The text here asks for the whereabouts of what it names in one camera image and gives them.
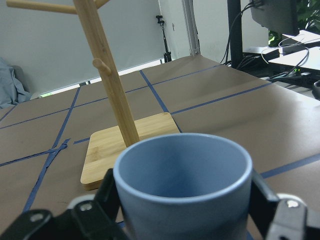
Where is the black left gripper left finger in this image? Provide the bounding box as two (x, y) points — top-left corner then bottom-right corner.
(0, 168), (129, 240)

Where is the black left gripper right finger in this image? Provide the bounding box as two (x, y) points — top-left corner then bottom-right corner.
(249, 170), (320, 240)

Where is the light blue cup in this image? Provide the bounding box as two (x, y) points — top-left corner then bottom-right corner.
(113, 133), (253, 240)

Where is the wooden cup tree stand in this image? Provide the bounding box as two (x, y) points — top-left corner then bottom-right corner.
(6, 0), (179, 191)

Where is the black monitor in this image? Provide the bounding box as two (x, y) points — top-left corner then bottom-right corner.
(249, 0), (300, 36)

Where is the aluminium frame post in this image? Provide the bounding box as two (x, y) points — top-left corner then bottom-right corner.
(181, 0), (201, 56)

